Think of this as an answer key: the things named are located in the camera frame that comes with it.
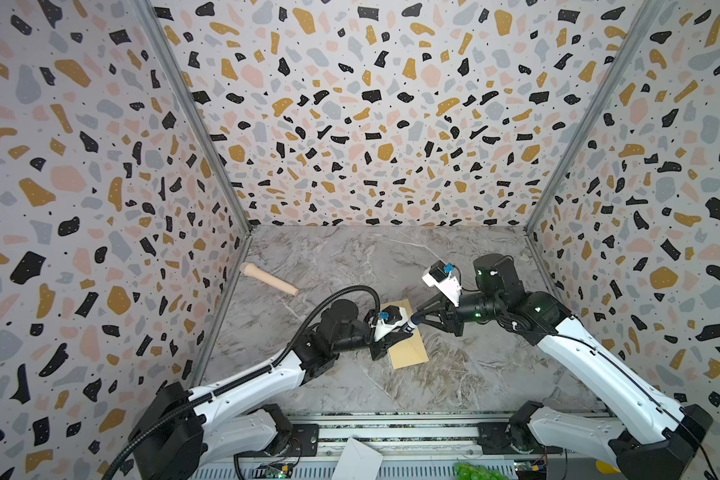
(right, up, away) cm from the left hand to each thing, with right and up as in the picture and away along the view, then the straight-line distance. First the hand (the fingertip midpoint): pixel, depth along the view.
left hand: (409, 325), depth 70 cm
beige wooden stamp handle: (-52, +10, +36) cm, 64 cm away
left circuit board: (-33, -34, +1) cm, 48 cm away
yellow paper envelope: (+3, -13, +20) cm, 24 cm away
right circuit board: (+28, -35, +2) cm, 45 cm away
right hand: (+1, +4, -4) cm, 6 cm away
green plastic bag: (+13, -32, -3) cm, 34 cm away
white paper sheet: (-12, -31, -2) cm, 33 cm away
